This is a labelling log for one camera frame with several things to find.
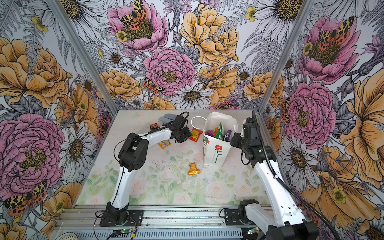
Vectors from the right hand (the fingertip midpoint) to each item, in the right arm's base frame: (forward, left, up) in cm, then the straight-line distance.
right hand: (235, 141), depth 77 cm
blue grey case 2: (+32, +44, -18) cm, 57 cm away
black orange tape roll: (+27, +50, -18) cm, 59 cm away
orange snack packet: (+15, +7, -10) cm, 19 cm away
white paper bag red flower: (-2, +10, -6) cm, 12 cm away
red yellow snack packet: (+20, +21, -19) cm, 35 cm away
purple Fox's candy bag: (+7, +2, -5) cm, 9 cm away
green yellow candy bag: (+6, +7, -2) cm, 9 cm away
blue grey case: (+37, +39, -19) cm, 57 cm away
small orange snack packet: (-5, +22, -21) cm, 31 cm away
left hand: (+16, +24, -20) cm, 35 cm away
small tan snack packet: (+12, +41, -19) cm, 46 cm away
